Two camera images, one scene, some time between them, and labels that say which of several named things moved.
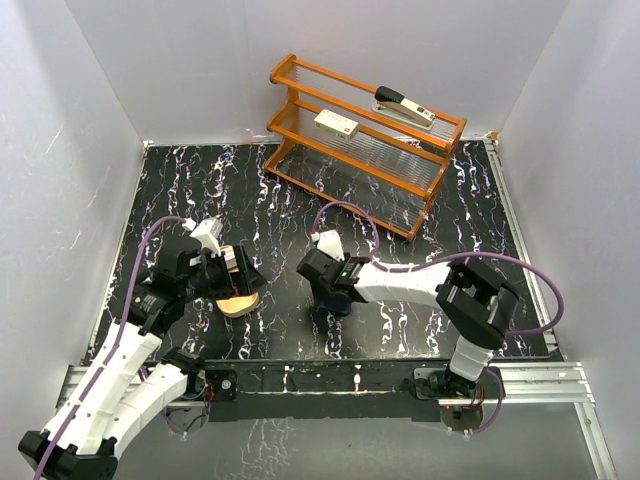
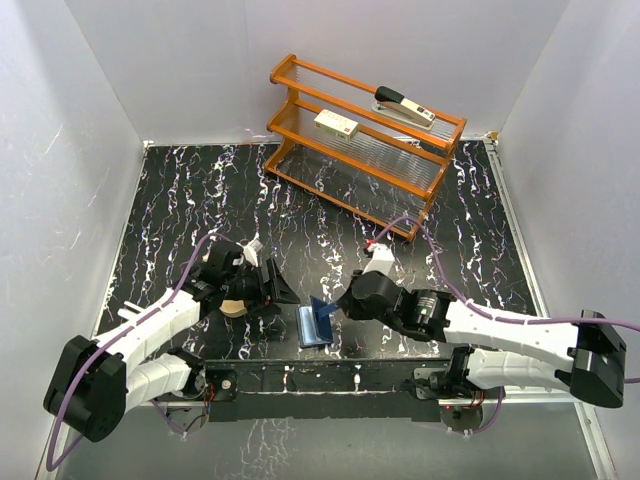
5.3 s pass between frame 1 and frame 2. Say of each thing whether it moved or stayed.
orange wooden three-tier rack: stayed
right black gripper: moved
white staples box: stayed
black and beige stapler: stayed
